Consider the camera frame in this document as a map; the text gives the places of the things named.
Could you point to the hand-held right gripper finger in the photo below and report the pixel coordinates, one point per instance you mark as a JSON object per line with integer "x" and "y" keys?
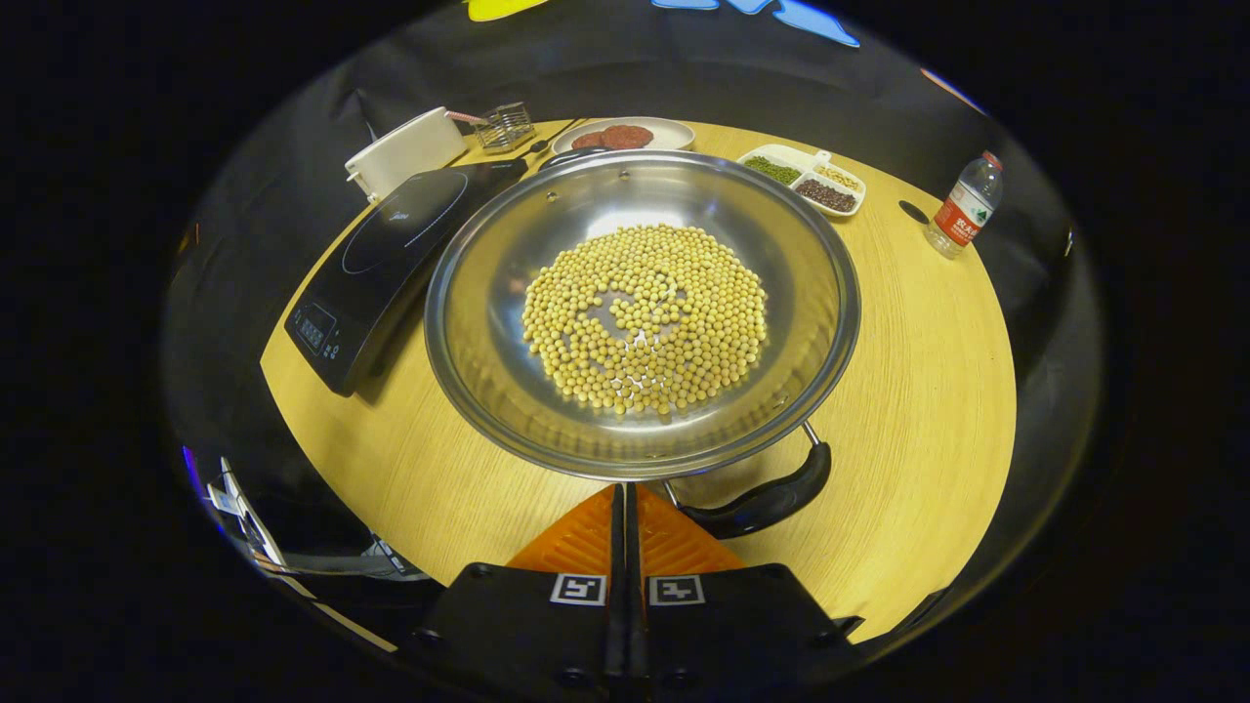
{"x": 617, "y": 605}
{"x": 635, "y": 605}

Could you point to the pile of yellow soybeans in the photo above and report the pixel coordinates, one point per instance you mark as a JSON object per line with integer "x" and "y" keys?
{"x": 645, "y": 322}

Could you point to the black induction cooktop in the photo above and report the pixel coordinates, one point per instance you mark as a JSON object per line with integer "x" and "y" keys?
{"x": 381, "y": 254}

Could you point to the heap of dark beans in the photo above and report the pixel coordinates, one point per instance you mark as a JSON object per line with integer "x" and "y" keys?
{"x": 827, "y": 195}

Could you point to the heap of green beans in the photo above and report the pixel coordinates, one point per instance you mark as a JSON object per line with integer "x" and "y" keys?
{"x": 773, "y": 171}

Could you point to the brown steak piece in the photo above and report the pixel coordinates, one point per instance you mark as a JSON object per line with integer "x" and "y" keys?
{"x": 586, "y": 141}
{"x": 627, "y": 137}

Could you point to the white round plate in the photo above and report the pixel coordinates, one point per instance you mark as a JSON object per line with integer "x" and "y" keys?
{"x": 674, "y": 134}

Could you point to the heap of pale beans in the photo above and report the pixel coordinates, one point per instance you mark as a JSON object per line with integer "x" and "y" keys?
{"x": 838, "y": 177}

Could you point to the white divided dish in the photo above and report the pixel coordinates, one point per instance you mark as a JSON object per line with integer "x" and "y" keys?
{"x": 811, "y": 159}

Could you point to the white toaster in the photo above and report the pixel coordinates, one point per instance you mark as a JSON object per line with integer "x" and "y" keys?
{"x": 405, "y": 151}

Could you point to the pink striped straw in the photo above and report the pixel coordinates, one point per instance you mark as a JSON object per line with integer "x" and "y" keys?
{"x": 464, "y": 117}

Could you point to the plastic water bottle red label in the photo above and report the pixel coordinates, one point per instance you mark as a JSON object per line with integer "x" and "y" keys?
{"x": 962, "y": 210}

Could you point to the black backdrop cloth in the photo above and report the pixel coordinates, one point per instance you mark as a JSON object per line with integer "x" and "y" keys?
{"x": 605, "y": 68}

